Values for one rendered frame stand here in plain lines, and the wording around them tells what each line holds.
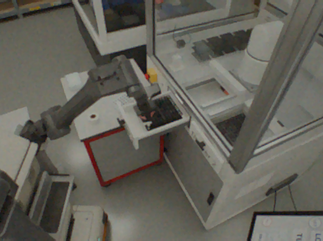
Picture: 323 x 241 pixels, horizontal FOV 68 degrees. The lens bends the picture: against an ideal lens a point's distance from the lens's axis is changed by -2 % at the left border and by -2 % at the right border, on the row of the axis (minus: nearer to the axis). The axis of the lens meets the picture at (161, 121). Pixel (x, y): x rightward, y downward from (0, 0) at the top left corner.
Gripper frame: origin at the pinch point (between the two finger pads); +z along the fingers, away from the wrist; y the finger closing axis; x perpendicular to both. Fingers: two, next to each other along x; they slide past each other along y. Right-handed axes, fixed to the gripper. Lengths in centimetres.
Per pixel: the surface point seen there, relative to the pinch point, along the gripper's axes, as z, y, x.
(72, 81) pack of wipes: 12, 36, -64
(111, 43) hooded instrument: 13, -2, -87
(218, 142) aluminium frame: 1.5, -24.4, 30.0
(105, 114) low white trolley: 18.0, 22.4, -28.5
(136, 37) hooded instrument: 18, -22, -88
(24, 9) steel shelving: 84, 94, -358
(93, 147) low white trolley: 28, 39, -16
